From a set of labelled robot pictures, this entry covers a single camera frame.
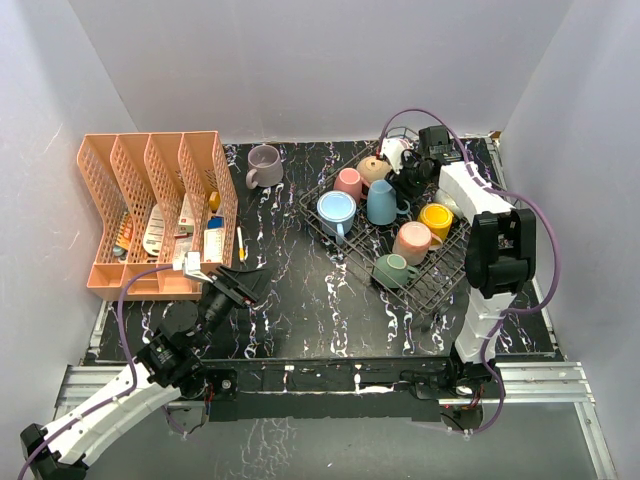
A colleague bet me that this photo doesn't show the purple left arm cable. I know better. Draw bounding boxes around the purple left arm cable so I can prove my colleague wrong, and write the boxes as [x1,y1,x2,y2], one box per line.
[17,262,186,480]

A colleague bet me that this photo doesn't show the white speckled ceramic mug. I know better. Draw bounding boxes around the white speckled ceramic mug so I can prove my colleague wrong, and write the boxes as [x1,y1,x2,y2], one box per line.
[433,189,464,219]

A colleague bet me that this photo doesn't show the papers in organizer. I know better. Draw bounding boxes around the papers in organizer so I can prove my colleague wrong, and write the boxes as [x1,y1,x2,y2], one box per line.
[112,192,226,264]

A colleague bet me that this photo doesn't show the yellow mug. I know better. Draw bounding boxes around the yellow mug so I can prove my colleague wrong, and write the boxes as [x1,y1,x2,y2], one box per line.
[418,203,454,243]

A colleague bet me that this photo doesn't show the grey wire dish rack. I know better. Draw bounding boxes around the grey wire dish rack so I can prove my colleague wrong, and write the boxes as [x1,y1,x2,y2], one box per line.
[300,140,470,316]

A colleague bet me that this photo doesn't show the light blue ribbed mug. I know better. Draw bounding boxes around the light blue ribbed mug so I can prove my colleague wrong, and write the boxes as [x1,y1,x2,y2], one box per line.
[316,190,356,245]

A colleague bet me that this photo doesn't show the pink mug white interior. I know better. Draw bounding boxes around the pink mug white interior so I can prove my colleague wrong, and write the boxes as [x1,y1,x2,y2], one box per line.
[333,168,366,203]

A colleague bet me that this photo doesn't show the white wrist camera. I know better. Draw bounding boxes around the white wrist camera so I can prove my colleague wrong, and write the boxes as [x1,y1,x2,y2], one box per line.
[376,138,411,174]
[172,251,211,283]

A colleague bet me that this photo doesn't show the green teal mug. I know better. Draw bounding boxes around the green teal mug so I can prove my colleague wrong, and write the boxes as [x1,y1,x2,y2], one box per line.
[372,253,419,289]

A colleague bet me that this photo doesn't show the peach pink mug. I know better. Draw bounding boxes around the peach pink mug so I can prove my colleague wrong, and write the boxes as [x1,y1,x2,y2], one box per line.
[392,221,443,266]

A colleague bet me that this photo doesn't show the orange plastic file organizer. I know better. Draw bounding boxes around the orange plastic file organizer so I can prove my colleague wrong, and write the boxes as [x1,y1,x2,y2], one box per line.
[77,131,238,301]

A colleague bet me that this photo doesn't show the yellow white pen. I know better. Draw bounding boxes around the yellow white pen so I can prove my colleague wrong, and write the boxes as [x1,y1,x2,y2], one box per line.
[236,226,246,263]

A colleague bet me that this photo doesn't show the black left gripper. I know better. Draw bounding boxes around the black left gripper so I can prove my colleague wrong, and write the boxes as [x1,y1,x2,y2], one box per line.
[195,264,277,348]

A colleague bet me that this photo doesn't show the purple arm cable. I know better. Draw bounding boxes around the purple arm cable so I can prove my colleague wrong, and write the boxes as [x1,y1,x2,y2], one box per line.
[378,108,561,436]
[17,262,186,480]

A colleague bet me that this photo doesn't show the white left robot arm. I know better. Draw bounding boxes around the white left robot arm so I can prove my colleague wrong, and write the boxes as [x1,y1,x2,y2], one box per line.
[20,266,273,479]

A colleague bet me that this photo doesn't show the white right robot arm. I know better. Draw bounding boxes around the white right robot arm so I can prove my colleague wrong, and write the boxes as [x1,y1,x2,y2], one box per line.
[386,126,536,397]

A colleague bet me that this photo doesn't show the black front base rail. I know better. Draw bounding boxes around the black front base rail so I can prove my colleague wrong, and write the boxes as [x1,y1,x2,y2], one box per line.
[149,357,506,424]

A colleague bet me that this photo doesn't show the lilac mug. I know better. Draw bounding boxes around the lilac mug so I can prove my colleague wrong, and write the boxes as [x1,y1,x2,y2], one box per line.
[246,145,284,189]

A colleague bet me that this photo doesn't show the tan glazed round mug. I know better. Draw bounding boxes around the tan glazed round mug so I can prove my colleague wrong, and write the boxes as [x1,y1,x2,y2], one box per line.
[356,156,392,184]

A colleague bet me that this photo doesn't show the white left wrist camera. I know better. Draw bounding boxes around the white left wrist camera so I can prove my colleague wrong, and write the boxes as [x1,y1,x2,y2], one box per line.
[172,251,211,283]

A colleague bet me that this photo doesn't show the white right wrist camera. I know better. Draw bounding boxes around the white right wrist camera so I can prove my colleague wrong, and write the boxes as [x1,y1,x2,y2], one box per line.
[376,138,411,174]

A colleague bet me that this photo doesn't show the blue mug white interior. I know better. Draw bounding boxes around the blue mug white interior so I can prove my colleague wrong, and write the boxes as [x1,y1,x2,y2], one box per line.
[366,179,410,226]

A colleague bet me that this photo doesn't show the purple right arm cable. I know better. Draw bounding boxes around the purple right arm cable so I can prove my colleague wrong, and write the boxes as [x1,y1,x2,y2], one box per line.
[378,108,561,436]

